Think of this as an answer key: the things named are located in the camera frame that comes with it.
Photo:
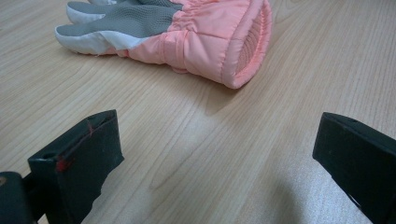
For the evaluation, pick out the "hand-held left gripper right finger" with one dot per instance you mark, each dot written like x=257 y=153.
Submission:
x=361 y=161

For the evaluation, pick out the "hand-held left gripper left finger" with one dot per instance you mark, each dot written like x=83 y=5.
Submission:
x=81 y=161

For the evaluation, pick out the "pink padded glove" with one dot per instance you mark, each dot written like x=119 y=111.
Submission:
x=202 y=40

